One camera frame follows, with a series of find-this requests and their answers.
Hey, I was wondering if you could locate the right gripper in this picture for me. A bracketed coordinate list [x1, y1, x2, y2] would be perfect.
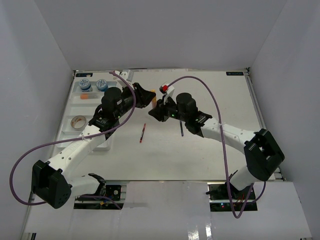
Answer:
[149, 95, 188, 123]

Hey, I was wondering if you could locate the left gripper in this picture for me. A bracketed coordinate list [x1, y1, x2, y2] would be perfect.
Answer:
[115, 82, 157, 120]

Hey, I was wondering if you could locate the pink highlighter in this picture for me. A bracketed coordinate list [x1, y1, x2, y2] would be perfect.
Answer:
[151, 97, 157, 108]

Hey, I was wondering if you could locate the red gel pen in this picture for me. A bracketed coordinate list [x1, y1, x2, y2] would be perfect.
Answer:
[139, 123, 147, 143]

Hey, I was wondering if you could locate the blue cleaning gel jar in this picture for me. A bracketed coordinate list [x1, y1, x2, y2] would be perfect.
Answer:
[78, 78, 93, 92]
[96, 79, 109, 92]

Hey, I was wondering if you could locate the orange capped highlighter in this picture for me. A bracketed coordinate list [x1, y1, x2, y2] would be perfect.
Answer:
[80, 93, 102, 100]

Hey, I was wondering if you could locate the large clear tape roll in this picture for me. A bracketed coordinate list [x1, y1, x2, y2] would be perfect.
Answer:
[70, 115, 87, 131]

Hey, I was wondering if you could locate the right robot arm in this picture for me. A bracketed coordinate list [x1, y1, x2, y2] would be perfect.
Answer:
[149, 84, 285, 200]

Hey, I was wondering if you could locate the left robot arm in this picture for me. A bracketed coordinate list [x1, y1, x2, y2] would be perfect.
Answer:
[31, 71, 156, 209]

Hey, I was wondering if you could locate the purple gel pen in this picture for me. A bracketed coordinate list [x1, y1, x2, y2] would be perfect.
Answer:
[179, 121, 184, 137]

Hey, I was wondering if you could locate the white compartment tray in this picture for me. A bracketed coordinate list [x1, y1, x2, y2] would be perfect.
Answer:
[57, 81, 104, 141]

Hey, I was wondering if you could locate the black logo sticker left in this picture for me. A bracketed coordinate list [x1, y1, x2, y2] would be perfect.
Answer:
[75, 72, 93, 78]

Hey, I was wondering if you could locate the black logo sticker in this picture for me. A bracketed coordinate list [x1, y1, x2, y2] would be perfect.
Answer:
[226, 71, 244, 76]
[75, 72, 93, 78]

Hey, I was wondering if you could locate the black logo sticker right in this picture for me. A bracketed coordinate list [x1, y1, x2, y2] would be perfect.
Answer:
[226, 71, 244, 76]

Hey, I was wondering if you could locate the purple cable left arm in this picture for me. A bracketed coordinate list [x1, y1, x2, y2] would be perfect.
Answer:
[9, 70, 138, 210]

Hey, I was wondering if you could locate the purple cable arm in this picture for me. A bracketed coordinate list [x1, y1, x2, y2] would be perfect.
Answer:
[164, 75, 267, 220]
[9, 70, 138, 210]

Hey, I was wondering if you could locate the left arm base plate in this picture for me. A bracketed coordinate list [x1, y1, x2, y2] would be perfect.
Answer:
[74, 184, 126, 210]

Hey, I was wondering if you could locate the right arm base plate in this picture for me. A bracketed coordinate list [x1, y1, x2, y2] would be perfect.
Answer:
[203, 182, 258, 212]

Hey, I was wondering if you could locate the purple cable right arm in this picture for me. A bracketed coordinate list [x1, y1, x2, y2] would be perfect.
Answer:
[164, 75, 267, 220]

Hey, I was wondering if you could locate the aluminium table rail right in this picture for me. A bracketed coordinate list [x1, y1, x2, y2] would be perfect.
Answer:
[243, 67, 285, 182]

